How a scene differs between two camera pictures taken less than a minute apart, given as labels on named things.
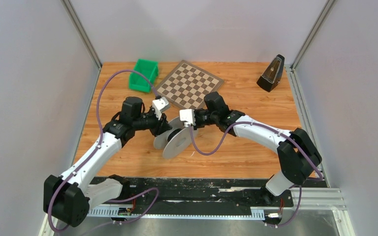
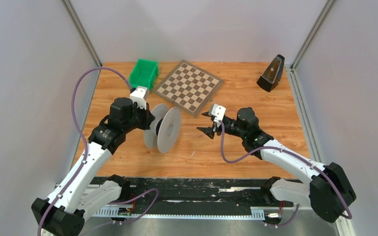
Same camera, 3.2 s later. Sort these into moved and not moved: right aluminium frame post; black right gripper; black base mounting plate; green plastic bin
Moved: black right gripper
Not moved: green plastic bin; right aluminium frame post; black base mounting plate
